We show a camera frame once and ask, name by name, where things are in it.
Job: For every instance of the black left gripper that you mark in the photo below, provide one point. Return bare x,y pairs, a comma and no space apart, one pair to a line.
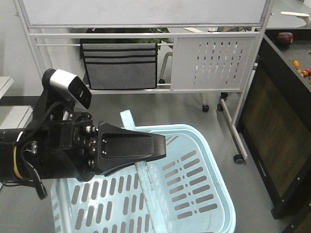
66,148

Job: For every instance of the light blue plastic basket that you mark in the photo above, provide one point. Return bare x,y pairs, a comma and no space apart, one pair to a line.
181,193

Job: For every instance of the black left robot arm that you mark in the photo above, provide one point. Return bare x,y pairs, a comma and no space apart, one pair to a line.
12,165

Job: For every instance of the grey fabric organizer pouch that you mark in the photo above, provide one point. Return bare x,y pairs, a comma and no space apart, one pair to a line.
123,66

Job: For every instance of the dark wooden display counter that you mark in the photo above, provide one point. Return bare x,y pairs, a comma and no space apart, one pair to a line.
276,125

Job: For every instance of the purple eggplant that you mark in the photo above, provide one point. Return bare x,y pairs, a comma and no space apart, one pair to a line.
284,39

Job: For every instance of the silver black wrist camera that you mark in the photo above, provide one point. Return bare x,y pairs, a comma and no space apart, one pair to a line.
68,85

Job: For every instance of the whiteboard stand metal frame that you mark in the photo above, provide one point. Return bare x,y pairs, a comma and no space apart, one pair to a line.
214,42

